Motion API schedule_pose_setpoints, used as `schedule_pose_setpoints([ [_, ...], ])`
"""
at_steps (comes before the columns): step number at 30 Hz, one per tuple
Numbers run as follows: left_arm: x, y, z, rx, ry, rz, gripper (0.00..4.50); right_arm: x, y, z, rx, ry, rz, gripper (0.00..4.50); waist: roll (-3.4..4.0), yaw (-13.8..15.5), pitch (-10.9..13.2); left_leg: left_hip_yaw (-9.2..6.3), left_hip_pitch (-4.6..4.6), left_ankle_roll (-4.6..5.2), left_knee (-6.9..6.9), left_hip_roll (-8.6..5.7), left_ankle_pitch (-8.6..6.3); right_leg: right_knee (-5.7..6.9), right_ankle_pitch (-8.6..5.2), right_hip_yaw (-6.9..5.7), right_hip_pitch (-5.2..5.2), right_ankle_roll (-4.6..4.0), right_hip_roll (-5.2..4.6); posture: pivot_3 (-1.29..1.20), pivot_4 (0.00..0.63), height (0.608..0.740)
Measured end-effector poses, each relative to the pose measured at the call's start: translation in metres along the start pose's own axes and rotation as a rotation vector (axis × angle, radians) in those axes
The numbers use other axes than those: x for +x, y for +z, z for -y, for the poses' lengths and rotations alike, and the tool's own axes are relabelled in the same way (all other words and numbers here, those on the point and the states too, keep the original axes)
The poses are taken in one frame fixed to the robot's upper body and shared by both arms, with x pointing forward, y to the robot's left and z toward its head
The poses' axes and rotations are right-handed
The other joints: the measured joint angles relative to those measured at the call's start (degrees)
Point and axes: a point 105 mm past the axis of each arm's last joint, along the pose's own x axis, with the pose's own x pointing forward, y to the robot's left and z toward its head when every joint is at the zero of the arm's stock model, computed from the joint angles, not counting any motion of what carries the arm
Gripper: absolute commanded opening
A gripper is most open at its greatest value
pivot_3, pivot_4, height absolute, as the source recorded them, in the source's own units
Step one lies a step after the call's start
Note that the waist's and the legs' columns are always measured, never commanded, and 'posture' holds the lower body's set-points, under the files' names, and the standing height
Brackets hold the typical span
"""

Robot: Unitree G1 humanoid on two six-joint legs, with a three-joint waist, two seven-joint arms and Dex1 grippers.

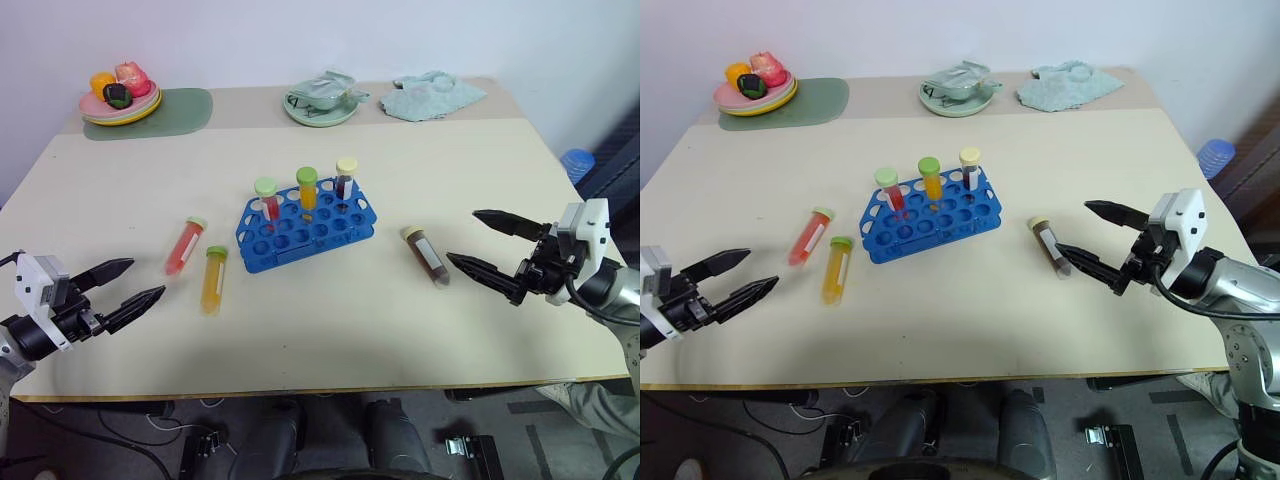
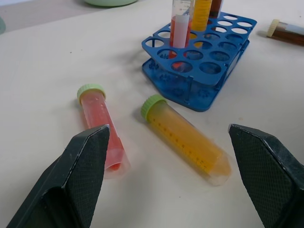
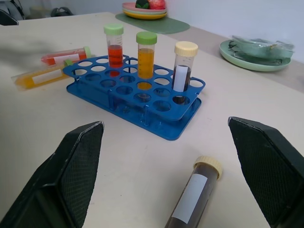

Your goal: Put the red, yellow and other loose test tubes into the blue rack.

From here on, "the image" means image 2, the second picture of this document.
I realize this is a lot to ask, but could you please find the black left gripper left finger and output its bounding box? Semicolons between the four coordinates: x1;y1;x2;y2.
6;124;111;228

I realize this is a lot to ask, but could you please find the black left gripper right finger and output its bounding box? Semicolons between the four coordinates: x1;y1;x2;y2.
228;123;304;228

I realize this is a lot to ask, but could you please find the red liquid tube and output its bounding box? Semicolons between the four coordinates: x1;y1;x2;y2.
76;83;131;179
170;0;193;49

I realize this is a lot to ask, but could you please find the orange liquid tube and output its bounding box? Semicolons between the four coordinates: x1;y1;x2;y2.
140;94;232;187
191;0;213;32

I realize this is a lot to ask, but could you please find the blue tube rack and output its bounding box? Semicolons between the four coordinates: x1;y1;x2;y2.
141;11;258;113

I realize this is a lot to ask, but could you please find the brown liquid tube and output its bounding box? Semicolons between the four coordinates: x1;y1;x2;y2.
209;0;224;19
266;19;304;47

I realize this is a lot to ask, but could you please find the pale green bowl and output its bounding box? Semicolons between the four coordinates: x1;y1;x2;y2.
82;0;138;7

